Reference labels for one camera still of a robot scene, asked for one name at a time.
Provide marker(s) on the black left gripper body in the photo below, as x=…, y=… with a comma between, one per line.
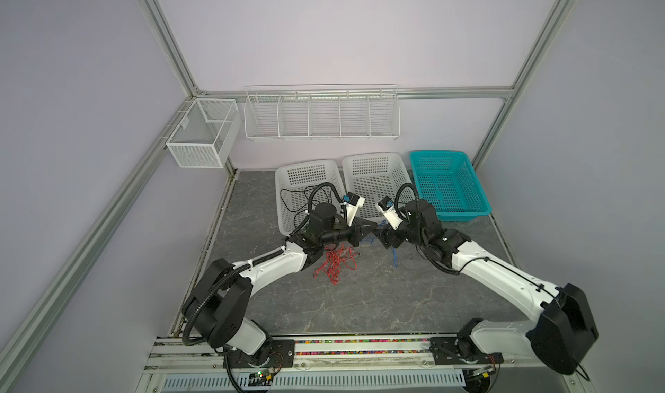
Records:
x=353, y=235

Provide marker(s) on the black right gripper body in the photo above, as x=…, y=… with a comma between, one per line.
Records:
x=395, y=237

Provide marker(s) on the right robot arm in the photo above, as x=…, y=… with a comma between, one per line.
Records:
x=559, y=329

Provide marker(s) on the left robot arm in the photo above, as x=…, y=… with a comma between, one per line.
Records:
x=215, y=311

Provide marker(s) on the white plastic basket middle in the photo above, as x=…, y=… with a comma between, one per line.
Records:
x=374, y=176

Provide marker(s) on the white plastic basket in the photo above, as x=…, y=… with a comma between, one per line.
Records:
x=293, y=186
x=374, y=176

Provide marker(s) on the white plastic basket left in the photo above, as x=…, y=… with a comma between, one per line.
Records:
x=293, y=186

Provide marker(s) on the teal plastic basket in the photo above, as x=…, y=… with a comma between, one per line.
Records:
x=447, y=180

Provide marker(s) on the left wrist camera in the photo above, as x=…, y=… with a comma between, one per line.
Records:
x=352, y=204

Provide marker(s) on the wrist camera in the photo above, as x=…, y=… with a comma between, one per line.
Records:
x=352, y=204
x=387, y=208

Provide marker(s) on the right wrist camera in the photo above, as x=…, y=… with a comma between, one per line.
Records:
x=387, y=208

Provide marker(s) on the white wire wall rack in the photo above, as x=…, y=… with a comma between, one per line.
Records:
x=326, y=112

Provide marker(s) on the white slotted cable duct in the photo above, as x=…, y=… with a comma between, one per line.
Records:
x=378, y=380

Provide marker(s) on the white wire mesh box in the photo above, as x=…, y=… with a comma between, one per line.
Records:
x=206, y=133

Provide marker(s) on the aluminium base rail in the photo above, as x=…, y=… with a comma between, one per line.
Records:
x=365, y=353

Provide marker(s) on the aluminium frame corner post right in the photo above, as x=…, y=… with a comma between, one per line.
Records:
x=552, y=25

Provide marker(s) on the aluminium frame corner post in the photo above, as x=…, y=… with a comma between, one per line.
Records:
x=552, y=25
x=156, y=19

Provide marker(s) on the aluminium frame corner post left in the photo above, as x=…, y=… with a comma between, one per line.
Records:
x=156, y=19

